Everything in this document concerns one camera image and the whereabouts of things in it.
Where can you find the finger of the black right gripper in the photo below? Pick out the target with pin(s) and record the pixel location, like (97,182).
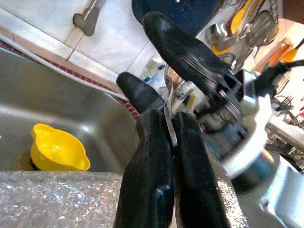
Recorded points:
(137,92)

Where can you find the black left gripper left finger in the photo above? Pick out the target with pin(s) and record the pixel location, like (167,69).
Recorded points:
(149,171)

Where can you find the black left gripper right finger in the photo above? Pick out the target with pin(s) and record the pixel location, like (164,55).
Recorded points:
(194,180)

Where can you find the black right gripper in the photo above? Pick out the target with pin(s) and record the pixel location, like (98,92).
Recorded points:
(225,116)

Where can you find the steel spoon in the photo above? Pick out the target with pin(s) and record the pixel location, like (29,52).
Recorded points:
(169,123)

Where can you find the yellow plastic cup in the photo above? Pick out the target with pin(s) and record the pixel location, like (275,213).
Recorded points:
(59,147)

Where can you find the red mosaic sink trim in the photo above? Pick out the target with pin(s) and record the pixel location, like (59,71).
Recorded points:
(130,109)

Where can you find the small white tube bottle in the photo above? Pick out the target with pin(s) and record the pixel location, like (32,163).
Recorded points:
(152,69)

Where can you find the steel ladle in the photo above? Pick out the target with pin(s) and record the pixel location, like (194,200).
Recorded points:
(216,33)

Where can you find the dark blue tray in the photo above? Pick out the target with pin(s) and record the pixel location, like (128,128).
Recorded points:
(190,14)

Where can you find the yellow plastic ladle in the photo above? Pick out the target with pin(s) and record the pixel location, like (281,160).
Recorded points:
(240,19)

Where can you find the steel skimmer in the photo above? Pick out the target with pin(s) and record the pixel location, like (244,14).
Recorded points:
(262,28)

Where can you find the grey metal spout pipe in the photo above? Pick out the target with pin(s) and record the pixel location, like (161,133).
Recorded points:
(84,23)

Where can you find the steel sink basin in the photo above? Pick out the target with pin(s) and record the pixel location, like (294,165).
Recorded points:
(47,95)

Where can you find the clear bubble wrap sheet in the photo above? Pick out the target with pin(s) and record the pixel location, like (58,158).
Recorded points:
(47,202)

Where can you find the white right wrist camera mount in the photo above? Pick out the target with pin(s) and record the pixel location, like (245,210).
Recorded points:
(256,111)

